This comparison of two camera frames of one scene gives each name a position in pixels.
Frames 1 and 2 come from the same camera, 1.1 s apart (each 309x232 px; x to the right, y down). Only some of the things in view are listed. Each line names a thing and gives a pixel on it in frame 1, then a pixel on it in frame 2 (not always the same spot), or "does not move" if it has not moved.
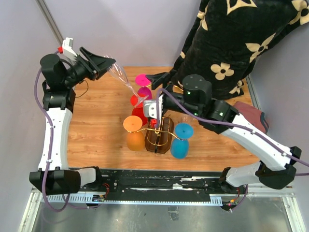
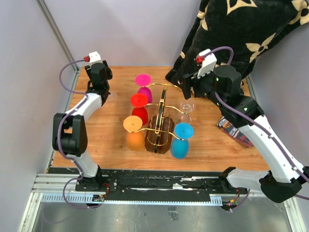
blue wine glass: [179, 148] does not move
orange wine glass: [135, 139] does not move
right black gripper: [162, 78] to [189, 81]
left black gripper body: [81, 70] to [109, 77]
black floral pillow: [229, 34] does not move
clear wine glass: [118, 72] to [112, 96]
